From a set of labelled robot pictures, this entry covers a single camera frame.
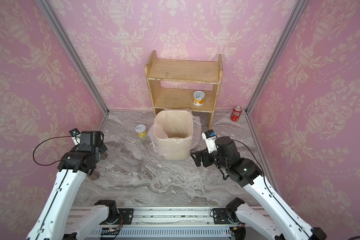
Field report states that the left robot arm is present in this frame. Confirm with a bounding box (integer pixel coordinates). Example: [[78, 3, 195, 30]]
[[27, 130, 122, 240]]

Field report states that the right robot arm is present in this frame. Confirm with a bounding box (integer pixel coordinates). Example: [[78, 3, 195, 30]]
[[191, 130, 327, 240]]

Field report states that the beige trash bin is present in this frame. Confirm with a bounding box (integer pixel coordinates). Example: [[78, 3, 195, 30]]
[[153, 109, 195, 161]]

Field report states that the red cola can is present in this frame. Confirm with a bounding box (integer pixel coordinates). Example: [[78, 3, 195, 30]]
[[230, 106, 243, 122]]

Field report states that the wooden two-tier shelf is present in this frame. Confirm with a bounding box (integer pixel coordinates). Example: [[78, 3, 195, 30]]
[[144, 50, 224, 133]]

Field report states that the yellow can on shelf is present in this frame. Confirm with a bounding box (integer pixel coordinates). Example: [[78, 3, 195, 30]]
[[193, 91, 206, 106]]

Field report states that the yellow can on floor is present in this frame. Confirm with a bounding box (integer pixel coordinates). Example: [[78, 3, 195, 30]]
[[135, 124, 147, 138]]

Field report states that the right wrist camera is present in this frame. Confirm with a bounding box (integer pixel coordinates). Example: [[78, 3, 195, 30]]
[[202, 130, 217, 154]]

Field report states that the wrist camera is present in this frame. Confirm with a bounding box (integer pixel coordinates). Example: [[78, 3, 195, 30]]
[[202, 130, 217, 154], [69, 128, 81, 145]]

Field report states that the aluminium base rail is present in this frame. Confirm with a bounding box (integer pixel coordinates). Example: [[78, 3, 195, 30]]
[[41, 205, 307, 240]]

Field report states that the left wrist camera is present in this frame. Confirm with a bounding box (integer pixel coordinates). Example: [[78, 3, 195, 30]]
[[69, 128, 81, 145]]

